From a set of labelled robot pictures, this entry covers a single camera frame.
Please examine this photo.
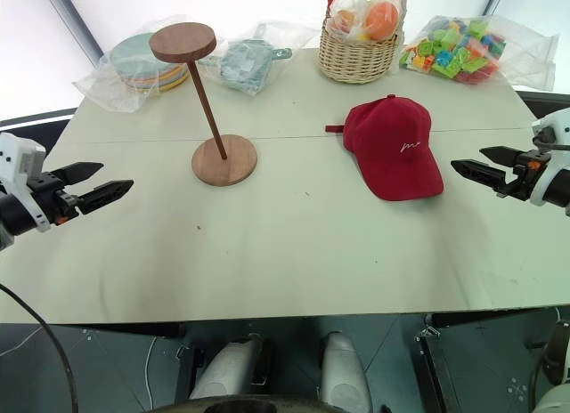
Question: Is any teal pan with handle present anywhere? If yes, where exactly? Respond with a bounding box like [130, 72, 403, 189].
[219, 38, 294, 93]

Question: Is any clear bag of building blocks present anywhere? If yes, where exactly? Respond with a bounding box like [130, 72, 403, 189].
[398, 13, 560, 92]

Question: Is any bag of teal cups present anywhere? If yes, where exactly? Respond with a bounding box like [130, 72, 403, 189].
[197, 20, 314, 98]

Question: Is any dark rounded robot torso rim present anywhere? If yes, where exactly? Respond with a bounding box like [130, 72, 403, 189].
[152, 396, 340, 413]

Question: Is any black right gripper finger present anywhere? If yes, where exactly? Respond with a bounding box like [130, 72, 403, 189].
[479, 146, 520, 168]
[450, 158, 509, 194]

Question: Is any red baseball cap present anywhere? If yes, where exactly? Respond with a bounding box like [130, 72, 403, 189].
[324, 93, 445, 203]

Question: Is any silver robot leg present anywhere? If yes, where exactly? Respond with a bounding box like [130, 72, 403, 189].
[188, 336, 269, 403]
[317, 329, 373, 408]

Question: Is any wooden hat stand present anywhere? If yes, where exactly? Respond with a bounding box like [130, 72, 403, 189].
[149, 22, 259, 188]

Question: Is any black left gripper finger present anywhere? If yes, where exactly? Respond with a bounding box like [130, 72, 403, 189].
[54, 162, 105, 188]
[76, 179, 134, 216]

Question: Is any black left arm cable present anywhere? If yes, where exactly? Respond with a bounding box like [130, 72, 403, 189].
[0, 282, 75, 413]

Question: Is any clear bag of toy fruit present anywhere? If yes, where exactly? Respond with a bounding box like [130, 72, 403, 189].
[327, 0, 404, 43]

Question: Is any silver left robot leg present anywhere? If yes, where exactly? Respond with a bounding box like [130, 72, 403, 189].
[188, 336, 269, 403]

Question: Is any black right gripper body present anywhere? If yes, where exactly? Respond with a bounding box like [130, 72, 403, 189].
[497, 149, 548, 202]

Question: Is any woven wicker basket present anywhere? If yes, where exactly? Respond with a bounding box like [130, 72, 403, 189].
[317, 0, 410, 83]

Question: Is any large orange toy fruit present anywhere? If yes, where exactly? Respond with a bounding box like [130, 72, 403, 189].
[363, 1, 400, 39]

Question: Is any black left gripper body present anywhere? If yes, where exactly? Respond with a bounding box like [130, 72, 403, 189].
[27, 172, 86, 228]

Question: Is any stack of pastel plates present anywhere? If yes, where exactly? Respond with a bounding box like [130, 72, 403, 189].
[109, 31, 191, 94]

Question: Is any silver right robot leg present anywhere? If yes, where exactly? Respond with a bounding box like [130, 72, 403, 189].
[317, 329, 373, 408]

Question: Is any clear plastic bag around plates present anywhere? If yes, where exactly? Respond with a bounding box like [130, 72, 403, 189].
[72, 13, 198, 115]

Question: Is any small orange toy fruit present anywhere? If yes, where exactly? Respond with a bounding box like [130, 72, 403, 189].
[334, 9, 358, 32]

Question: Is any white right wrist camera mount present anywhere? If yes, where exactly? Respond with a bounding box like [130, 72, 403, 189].
[529, 109, 570, 207]

